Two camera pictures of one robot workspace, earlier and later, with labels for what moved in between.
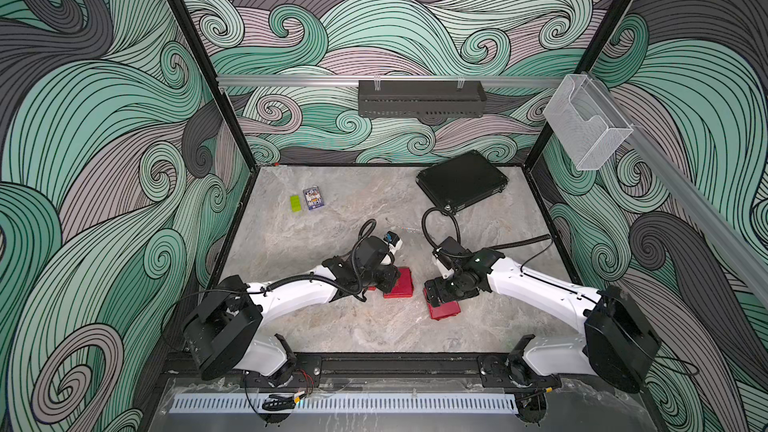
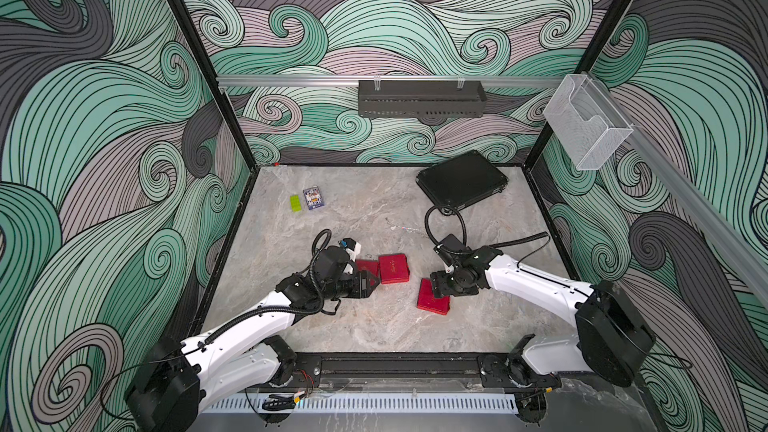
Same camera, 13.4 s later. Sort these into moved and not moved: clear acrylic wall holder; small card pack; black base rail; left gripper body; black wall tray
Moved: left gripper body
Not moved: clear acrylic wall holder; black base rail; black wall tray; small card pack
